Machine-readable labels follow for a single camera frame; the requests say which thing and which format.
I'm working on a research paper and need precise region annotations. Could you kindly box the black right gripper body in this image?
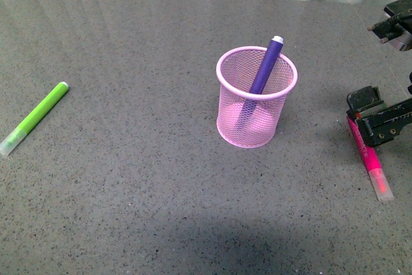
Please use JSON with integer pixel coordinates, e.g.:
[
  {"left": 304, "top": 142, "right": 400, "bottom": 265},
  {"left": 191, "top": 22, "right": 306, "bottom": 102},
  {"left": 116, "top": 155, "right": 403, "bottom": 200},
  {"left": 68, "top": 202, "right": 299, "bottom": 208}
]
[{"left": 346, "top": 0, "right": 412, "bottom": 147}]

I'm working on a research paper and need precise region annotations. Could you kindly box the pink marker pen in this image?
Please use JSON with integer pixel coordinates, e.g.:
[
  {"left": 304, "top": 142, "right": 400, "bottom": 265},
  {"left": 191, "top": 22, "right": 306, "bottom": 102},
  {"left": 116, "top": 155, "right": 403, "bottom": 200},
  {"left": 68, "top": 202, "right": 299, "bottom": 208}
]
[{"left": 346, "top": 116, "right": 394, "bottom": 202}]

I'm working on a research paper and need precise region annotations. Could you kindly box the purple marker pen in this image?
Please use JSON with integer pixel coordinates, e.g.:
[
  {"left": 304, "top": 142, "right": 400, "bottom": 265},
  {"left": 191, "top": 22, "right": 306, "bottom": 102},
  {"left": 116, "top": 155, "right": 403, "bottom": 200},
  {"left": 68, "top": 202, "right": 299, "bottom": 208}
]
[{"left": 236, "top": 35, "right": 284, "bottom": 129}]

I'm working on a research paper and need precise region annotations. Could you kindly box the pink mesh pen cup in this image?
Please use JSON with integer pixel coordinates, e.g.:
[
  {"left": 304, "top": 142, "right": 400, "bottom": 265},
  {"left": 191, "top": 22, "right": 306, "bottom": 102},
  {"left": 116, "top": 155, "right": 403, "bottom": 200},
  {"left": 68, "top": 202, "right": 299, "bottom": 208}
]
[{"left": 216, "top": 46, "right": 298, "bottom": 148}]

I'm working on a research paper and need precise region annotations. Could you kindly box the green marker pen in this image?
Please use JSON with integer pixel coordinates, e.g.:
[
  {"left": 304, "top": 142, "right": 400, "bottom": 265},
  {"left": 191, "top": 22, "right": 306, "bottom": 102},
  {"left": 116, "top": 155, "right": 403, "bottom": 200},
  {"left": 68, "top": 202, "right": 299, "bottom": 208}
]
[{"left": 1, "top": 82, "right": 70, "bottom": 156}]

